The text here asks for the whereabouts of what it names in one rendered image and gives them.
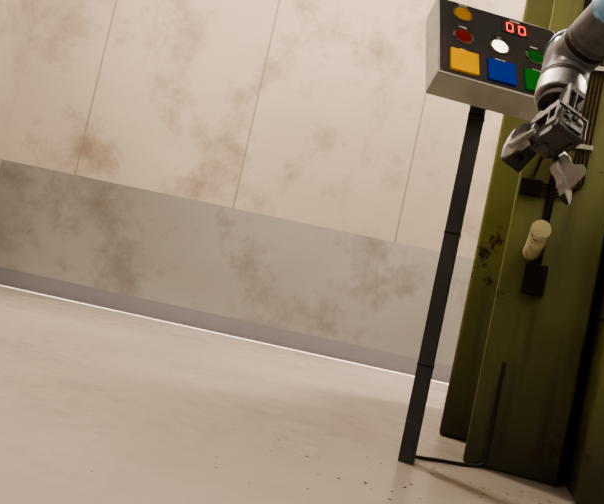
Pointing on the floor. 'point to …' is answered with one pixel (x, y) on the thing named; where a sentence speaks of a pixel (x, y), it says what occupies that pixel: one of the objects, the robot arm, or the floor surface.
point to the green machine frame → (531, 386)
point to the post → (441, 286)
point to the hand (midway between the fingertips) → (532, 184)
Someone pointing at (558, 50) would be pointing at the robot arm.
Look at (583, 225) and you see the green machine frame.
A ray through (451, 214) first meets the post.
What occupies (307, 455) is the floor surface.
